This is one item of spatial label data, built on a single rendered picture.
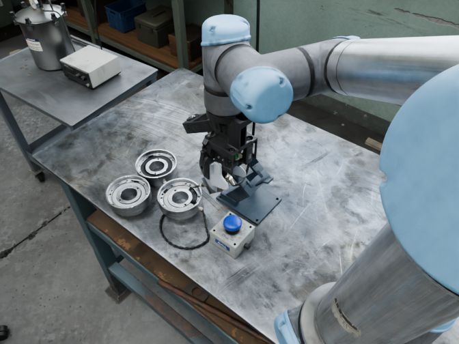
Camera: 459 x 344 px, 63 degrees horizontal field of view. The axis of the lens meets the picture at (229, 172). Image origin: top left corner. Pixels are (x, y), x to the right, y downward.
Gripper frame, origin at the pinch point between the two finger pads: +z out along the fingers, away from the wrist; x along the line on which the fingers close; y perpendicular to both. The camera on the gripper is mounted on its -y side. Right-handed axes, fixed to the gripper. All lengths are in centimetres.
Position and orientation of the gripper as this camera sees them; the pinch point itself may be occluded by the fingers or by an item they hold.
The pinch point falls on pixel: (218, 181)
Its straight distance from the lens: 81.4
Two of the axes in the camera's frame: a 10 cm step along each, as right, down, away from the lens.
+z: -0.1, 7.4, 6.8
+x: 6.9, -4.9, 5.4
